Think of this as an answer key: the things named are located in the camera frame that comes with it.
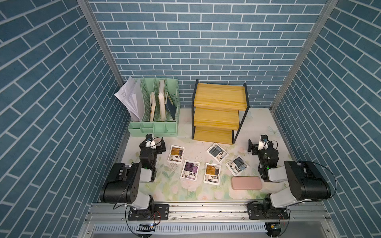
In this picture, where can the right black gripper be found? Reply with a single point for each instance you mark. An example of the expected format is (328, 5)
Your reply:
(257, 149)

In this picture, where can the orange coffee bag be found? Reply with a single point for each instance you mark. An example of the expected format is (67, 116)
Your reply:
(212, 174)
(176, 155)

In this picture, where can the grey coffee bag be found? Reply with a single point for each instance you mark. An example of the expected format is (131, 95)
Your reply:
(237, 166)
(217, 152)

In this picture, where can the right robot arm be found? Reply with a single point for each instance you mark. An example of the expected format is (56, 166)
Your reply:
(305, 183)

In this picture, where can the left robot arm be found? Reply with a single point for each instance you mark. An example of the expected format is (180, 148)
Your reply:
(122, 183)

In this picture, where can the wooden three-tier shelf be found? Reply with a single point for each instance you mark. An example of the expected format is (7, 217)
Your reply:
(218, 112)

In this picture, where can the pink case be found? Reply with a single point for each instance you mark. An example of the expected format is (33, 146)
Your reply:
(246, 183)

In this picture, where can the beige book left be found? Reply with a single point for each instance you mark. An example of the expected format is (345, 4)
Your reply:
(153, 106)

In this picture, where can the green file organizer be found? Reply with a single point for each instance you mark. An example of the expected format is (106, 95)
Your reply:
(157, 128)

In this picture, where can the white paper stack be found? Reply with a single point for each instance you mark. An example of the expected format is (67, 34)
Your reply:
(130, 95)

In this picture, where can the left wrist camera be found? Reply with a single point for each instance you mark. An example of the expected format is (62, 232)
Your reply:
(150, 141)

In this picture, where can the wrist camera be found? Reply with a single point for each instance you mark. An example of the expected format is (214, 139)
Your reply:
(263, 142)
(150, 141)

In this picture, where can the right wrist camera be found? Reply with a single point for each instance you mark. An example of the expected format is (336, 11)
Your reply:
(263, 142)

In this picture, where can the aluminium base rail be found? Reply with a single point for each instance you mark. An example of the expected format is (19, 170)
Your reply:
(215, 219)

